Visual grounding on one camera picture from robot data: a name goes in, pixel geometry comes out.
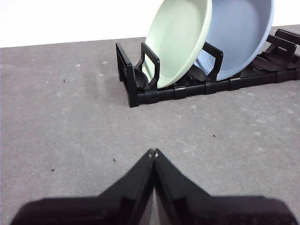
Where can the black plastic plate rack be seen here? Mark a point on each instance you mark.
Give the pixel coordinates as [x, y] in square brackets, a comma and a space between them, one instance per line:
[187, 90]

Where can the blue round plate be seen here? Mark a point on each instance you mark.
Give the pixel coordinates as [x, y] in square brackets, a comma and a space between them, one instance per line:
[239, 42]

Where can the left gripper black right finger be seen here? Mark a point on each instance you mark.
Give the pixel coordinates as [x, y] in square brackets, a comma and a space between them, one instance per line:
[211, 208]

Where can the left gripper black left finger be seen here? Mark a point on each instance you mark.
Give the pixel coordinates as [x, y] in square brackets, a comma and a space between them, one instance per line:
[105, 208]

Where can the green round plate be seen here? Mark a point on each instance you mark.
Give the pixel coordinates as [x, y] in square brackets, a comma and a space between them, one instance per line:
[178, 42]

